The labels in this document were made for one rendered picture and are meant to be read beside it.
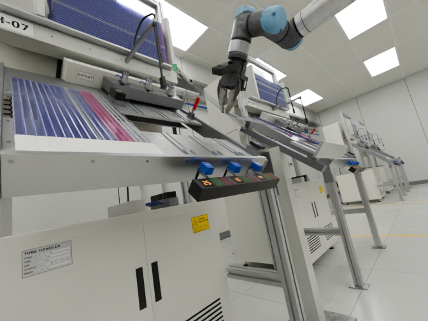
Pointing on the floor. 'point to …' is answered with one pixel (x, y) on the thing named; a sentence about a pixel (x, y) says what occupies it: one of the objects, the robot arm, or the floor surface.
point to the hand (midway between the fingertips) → (223, 109)
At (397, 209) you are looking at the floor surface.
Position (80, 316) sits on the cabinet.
